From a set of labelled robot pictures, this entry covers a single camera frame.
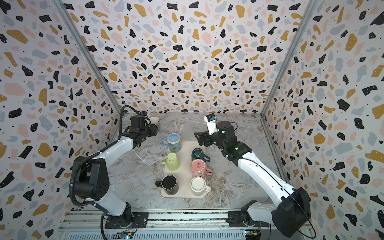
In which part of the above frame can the grey mug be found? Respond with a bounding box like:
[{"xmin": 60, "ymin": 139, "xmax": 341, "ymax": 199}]
[{"xmin": 150, "ymin": 117, "xmax": 160, "ymax": 126}]

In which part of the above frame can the dark green mug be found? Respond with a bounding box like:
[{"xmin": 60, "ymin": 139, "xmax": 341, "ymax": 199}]
[{"xmin": 191, "ymin": 148, "xmax": 211, "ymax": 163}]

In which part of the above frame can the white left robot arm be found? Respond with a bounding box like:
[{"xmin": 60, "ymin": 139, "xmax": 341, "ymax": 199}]
[{"xmin": 69, "ymin": 124, "xmax": 159, "ymax": 227}]

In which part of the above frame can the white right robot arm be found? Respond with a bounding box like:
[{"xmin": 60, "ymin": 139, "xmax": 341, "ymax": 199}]
[{"xmin": 195, "ymin": 115, "xmax": 311, "ymax": 238}]

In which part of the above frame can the blue butterfly mug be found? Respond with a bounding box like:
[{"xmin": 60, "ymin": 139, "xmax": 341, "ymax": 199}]
[{"xmin": 162, "ymin": 133, "xmax": 182, "ymax": 153}]

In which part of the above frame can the light green mug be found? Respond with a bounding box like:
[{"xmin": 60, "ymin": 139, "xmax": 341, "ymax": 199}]
[{"xmin": 161, "ymin": 153, "xmax": 181, "ymax": 171}]

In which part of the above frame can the pink mug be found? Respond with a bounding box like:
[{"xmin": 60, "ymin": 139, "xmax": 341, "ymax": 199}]
[{"xmin": 191, "ymin": 159, "xmax": 214, "ymax": 178}]

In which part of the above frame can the black mug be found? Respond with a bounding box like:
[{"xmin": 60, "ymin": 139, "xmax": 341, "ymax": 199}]
[{"xmin": 155, "ymin": 175, "xmax": 179, "ymax": 196}]

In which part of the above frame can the white mug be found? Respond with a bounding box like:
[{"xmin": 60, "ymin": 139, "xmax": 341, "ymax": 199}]
[{"xmin": 190, "ymin": 177, "xmax": 212, "ymax": 196}]

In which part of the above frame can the cream plastic tray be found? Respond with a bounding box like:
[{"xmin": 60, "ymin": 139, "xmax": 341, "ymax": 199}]
[{"xmin": 159, "ymin": 141, "xmax": 208, "ymax": 199}]

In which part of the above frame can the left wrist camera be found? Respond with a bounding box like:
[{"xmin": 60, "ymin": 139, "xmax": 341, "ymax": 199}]
[{"xmin": 130, "ymin": 113, "xmax": 151, "ymax": 129}]

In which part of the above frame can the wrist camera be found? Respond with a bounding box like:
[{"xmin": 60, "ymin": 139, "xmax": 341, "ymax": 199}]
[
  {"xmin": 130, "ymin": 113, "xmax": 151, "ymax": 129},
  {"xmin": 204, "ymin": 114, "xmax": 218, "ymax": 136}
]

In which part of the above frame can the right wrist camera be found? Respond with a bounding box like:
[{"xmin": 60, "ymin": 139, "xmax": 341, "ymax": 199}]
[{"xmin": 204, "ymin": 114, "xmax": 218, "ymax": 136}]

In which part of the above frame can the black corrugated cable conduit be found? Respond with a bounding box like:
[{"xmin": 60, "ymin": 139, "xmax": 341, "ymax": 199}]
[{"xmin": 68, "ymin": 104, "xmax": 142, "ymax": 208}]

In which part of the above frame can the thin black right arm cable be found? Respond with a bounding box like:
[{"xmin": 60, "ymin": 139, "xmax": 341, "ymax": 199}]
[{"xmin": 254, "ymin": 167, "xmax": 317, "ymax": 240}]

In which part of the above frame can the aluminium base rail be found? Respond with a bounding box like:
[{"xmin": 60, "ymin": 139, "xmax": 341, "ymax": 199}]
[{"xmin": 58, "ymin": 209, "xmax": 287, "ymax": 240}]

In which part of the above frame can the metal left corner post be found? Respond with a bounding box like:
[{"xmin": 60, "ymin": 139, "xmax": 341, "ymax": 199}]
[{"xmin": 52, "ymin": 0, "xmax": 120, "ymax": 113}]

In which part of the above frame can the metal corner post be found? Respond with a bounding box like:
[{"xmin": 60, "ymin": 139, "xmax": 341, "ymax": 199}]
[
  {"xmin": 52, "ymin": 0, "xmax": 120, "ymax": 113},
  {"xmin": 261, "ymin": 0, "xmax": 319, "ymax": 119}
]

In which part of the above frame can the metal right corner post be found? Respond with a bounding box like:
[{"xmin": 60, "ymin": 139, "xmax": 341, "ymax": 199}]
[{"xmin": 261, "ymin": 0, "xmax": 319, "ymax": 119}]

